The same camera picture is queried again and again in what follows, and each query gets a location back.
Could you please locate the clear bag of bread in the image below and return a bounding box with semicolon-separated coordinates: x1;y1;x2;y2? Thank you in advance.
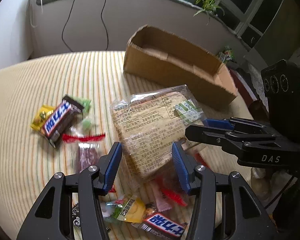
111;85;206;191

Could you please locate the snickers bar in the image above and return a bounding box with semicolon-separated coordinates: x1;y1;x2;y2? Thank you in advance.
131;212;187;239
40;95;83;148

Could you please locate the white lace cloth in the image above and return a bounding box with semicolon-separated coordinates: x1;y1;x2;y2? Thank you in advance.
248;63;269;110

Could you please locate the red box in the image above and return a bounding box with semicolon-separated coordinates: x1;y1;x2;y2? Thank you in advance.
229;69;257;106

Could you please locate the green wrapped candy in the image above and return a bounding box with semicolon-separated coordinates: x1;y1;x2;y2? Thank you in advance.
72;96;92;134

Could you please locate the pink candy packet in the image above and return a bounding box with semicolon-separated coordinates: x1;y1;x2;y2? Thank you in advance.
149;180;173;212

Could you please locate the yellow green snack packet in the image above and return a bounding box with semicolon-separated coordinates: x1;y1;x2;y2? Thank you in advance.
101;195;146;223

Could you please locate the black patterned snack packet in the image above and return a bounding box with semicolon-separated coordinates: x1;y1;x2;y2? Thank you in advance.
72;203;81;229

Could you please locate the green snack bag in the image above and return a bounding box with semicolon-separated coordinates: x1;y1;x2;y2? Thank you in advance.
217;46;236;64

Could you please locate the yellow candy packet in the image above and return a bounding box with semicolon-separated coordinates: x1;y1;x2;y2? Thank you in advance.
30;105;55;131

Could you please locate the striped yellow mattress cover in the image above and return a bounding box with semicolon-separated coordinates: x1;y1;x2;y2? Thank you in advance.
0;51;251;239

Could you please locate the cardboard box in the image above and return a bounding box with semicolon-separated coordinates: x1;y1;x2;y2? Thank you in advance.
123;25;238;109

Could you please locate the black cable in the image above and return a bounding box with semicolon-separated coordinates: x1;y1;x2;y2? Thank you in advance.
61;0;113;53

